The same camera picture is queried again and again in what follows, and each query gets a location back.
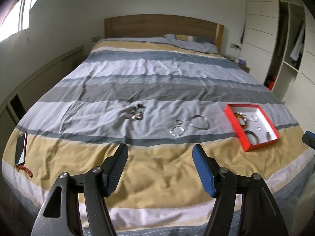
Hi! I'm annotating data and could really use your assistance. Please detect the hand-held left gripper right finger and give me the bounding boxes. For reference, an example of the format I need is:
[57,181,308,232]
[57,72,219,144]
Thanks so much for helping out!
[192,144,289,236]

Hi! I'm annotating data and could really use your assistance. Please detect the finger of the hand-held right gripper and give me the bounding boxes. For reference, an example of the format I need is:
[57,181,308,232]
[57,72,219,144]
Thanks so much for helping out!
[302,130,315,150]

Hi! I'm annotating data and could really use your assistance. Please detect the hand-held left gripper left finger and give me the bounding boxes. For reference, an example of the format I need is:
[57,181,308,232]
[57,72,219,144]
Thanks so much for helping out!
[31,143,129,236]

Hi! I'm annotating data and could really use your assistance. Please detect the red cardboard box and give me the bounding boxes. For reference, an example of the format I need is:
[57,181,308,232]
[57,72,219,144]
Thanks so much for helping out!
[224,104,281,152]

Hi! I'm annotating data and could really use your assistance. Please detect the dark brown bangle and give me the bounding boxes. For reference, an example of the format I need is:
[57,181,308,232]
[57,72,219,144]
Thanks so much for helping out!
[244,130,261,145]

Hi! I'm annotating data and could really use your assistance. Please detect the large silver bangle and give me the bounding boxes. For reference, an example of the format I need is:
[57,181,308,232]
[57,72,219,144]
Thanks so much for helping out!
[189,115,211,130]

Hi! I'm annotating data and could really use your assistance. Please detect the hanging clothes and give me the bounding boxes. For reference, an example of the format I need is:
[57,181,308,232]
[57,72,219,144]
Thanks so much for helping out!
[290,23,306,62]

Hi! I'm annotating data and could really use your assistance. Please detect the wooden nightstand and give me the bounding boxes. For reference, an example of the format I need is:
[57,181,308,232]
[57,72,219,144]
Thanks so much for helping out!
[235,61,251,73]

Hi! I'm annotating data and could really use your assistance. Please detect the smartphone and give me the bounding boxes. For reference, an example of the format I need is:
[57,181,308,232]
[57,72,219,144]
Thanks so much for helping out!
[14,132,27,166]

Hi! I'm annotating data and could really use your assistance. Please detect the striped duvet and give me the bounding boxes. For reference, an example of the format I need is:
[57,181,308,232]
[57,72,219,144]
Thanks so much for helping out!
[0,37,315,236]

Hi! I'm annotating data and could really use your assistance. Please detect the white wardrobe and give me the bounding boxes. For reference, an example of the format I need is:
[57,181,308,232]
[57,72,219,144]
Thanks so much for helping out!
[242,0,315,109]

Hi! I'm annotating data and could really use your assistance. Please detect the low white cabinet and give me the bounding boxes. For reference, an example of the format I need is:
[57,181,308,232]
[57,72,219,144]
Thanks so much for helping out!
[0,45,84,128]

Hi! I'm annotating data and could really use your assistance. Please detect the striped pillow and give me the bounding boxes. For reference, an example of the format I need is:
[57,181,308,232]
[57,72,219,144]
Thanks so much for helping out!
[164,34,219,54]

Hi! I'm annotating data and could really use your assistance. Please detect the wooden headboard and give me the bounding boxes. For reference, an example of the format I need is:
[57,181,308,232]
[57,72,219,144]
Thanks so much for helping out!
[104,14,224,53]

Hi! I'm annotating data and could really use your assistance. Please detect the window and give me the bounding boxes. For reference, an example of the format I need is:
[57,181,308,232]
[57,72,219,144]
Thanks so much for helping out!
[0,0,41,42]

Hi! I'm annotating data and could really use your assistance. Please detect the twisted silver bracelet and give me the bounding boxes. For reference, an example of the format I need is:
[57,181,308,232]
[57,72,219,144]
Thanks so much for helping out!
[170,126,185,136]

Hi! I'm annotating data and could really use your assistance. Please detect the red phone strap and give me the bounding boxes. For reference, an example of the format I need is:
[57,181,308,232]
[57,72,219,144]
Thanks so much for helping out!
[17,165,33,178]

